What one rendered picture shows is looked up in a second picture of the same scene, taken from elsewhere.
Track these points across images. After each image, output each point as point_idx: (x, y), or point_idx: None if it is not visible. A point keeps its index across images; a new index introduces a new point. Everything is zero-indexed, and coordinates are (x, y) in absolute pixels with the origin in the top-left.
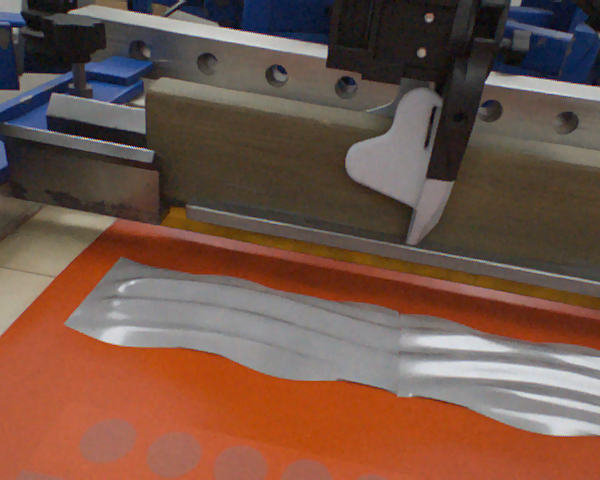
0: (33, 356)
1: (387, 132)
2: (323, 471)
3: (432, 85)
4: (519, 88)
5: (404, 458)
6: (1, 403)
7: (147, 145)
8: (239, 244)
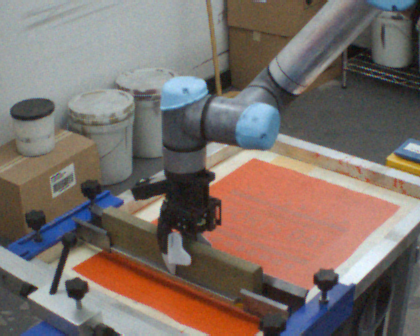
0: (302, 284)
1: (201, 235)
2: (247, 253)
3: (170, 238)
4: (64, 281)
5: (228, 251)
6: (309, 276)
7: (262, 282)
8: (229, 306)
